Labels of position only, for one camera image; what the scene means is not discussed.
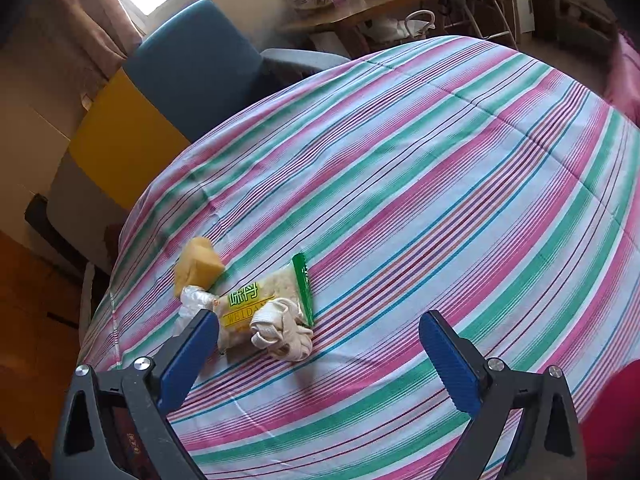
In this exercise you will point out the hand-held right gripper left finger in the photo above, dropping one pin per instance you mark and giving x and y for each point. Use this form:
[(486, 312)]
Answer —
[(187, 360)]

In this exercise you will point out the red cloth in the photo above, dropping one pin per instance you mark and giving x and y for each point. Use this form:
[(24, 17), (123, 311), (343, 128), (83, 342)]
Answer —
[(615, 420)]

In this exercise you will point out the green-edged snack packet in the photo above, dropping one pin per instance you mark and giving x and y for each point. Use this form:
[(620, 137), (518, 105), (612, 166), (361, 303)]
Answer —
[(255, 300)]

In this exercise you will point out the wooden desk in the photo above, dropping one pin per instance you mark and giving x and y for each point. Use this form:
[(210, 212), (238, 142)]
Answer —
[(380, 2)]

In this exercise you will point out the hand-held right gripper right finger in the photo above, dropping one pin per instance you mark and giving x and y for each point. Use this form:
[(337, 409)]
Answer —
[(452, 360)]

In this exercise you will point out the striped bedsheet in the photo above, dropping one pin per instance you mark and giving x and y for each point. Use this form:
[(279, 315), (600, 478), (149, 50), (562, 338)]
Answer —
[(425, 185)]

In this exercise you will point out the clear plastic wrapper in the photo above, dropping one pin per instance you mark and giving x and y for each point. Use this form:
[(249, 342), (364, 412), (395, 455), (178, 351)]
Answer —
[(195, 300)]

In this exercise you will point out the pink blanket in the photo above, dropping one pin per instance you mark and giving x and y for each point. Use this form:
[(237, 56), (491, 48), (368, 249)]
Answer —
[(625, 75)]

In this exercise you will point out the yellow sponge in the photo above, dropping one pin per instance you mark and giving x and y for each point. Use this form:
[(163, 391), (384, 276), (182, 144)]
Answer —
[(197, 262)]

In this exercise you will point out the beige curtain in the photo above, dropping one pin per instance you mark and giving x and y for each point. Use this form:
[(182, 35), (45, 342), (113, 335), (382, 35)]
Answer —
[(100, 5)]

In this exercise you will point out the grey board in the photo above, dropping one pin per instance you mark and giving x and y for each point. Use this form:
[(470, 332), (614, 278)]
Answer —
[(80, 210)]

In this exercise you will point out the yellow board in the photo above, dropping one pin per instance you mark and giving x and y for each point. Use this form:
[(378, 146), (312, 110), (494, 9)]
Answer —
[(120, 145)]

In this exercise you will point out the white curved rail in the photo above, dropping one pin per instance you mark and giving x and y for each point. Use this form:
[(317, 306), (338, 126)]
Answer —
[(86, 300)]

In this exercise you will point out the blue armchair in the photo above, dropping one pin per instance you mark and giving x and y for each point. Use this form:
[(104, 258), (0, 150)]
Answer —
[(200, 70)]

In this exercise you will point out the black board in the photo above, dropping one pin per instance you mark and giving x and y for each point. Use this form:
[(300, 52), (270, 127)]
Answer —
[(45, 225)]

